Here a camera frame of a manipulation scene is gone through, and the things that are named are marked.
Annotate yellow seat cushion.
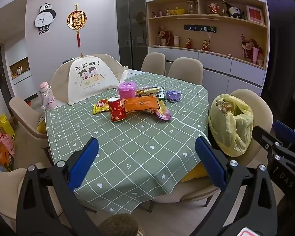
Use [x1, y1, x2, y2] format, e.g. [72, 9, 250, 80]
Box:
[181, 163, 210, 183]
[36, 119, 48, 134]

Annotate yellow plastic bag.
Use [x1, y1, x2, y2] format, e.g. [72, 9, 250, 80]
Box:
[208, 94, 254, 157]

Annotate black power strip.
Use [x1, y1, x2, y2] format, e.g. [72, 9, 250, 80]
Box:
[184, 25, 217, 33]

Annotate red paper cup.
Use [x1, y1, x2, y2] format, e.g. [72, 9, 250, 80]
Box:
[108, 97, 127, 122]

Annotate green checked tablecloth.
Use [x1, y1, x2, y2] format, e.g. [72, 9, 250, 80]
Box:
[45, 69, 209, 214]

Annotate panda plush toy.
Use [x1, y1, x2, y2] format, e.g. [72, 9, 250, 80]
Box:
[226, 6, 245, 19]

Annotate green white drink carton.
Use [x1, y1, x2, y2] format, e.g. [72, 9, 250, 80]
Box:
[157, 90, 171, 102]

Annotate pink water bottle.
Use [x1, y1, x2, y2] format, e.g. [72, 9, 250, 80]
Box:
[39, 82, 59, 111]

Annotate orange shopping bag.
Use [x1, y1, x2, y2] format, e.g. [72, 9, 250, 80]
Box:
[0, 143, 14, 173]

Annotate brown knitted cloth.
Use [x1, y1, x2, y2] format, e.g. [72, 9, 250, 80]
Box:
[96, 213, 138, 236]

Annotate dark glass cabinet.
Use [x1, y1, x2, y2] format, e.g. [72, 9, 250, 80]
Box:
[116, 0, 148, 70]

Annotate red lucky figurine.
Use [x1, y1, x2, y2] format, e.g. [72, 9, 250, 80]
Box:
[207, 2, 219, 14]

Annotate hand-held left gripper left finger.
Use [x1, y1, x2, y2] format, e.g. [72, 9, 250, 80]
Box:
[16, 137, 100, 236]

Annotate dark door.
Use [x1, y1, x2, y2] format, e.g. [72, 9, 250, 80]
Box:
[0, 42, 16, 105]

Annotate large red doll decoration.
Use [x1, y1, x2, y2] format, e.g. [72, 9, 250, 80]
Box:
[241, 34, 264, 62]

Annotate wooden wall shelf unit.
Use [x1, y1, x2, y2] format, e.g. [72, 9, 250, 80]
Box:
[146, 0, 268, 70]

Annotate yellow shopping bag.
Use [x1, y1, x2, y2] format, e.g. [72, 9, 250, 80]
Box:
[0, 113, 15, 138]

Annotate yellow snack packet red logo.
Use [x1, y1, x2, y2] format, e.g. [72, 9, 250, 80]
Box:
[93, 99, 112, 115]

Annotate orange snack packet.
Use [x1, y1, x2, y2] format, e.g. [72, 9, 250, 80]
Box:
[124, 96, 161, 112]

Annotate beige dining chair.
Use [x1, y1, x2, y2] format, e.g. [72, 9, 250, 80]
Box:
[9, 96, 51, 169]
[141, 52, 166, 75]
[0, 162, 64, 230]
[168, 57, 204, 85]
[147, 88, 286, 213]

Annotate red gold wall ornament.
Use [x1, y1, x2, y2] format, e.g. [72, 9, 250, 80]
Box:
[66, 4, 87, 48]

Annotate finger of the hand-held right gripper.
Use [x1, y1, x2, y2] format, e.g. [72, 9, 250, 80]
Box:
[272, 120, 295, 156]
[253, 125, 286, 153]

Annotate cream printed food cover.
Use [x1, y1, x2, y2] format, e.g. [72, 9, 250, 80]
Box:
[50, 53, 128, 105]

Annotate panda wall clock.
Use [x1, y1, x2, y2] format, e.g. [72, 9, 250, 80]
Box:
[34, 3, 57, 35]

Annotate purple plastic toy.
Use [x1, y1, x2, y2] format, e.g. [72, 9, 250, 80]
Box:
[166, 90, 182, 103]

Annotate pink colourful snack packet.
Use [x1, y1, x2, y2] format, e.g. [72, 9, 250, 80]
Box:
[154, 100, 172, 121]

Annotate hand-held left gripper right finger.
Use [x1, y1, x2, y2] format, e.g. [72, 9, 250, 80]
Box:
[189, 136, 278, 236]

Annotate lit wall niche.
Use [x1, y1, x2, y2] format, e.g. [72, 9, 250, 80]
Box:
[9, 57, 30, 80]

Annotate white lower cabinets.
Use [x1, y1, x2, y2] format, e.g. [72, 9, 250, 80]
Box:
[147, 45, 266, 99]

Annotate pink plastic container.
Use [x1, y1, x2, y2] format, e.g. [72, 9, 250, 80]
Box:
[118, 81, 137, 99]

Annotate framed red picture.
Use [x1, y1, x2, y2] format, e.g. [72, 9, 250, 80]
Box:
[246, 5, 265, 25]

